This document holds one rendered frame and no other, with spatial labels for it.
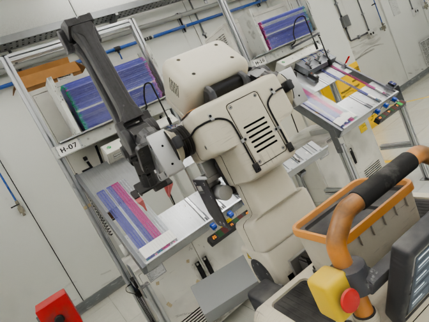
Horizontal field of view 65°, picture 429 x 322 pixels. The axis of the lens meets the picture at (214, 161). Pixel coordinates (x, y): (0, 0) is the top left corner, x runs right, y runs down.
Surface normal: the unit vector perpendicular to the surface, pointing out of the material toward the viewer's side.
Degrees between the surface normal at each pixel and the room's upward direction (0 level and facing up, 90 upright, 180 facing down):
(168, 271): 90
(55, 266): 90
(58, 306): 90
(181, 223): 42
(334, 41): 90
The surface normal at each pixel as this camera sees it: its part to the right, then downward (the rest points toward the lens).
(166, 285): 0.48, -0.07
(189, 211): 0.00, -0.70
